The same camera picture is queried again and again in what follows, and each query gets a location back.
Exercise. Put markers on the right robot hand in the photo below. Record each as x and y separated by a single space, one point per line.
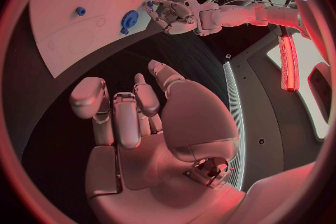
168 165

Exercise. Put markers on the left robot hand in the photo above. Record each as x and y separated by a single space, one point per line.
173 18

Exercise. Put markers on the small blue peg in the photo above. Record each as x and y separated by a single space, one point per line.
150 4

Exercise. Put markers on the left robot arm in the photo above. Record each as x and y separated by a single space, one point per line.
246 15

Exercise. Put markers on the white task board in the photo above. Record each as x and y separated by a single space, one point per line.
105 7

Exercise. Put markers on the blue gear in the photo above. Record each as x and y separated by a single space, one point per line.
130 18

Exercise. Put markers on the small blue pinion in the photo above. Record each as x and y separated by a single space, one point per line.
124 30

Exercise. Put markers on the blue short cylinder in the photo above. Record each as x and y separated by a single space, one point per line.
80 11

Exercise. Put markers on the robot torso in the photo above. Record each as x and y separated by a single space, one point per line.
275 112

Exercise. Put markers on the glowing light bar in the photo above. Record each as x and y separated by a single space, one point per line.
288 64

